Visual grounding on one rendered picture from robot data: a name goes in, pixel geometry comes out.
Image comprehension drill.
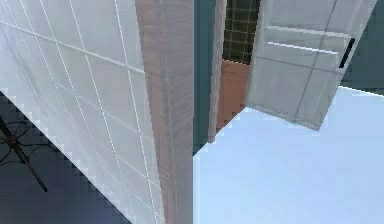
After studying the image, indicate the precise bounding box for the white room door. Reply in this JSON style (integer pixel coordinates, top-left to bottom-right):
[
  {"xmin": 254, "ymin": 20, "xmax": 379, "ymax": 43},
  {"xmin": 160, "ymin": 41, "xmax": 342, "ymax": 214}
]
[{"xmin": 244, "ymin": 0, "xmax": 379, "ymax": 132}]

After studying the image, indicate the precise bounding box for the black thin pole stand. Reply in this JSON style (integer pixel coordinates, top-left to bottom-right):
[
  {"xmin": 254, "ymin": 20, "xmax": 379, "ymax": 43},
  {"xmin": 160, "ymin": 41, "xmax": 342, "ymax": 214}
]
[{"xmin": 0, "ymin": 114, "xmax": 49, "ymax": 194}]

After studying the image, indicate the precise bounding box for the black door handle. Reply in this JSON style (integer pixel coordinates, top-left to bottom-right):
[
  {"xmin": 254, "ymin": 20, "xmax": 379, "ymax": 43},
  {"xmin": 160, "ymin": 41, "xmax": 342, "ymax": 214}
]
[{"xmin": 338, "ymin": 37, "xmax": 356, "ymax": 70}]

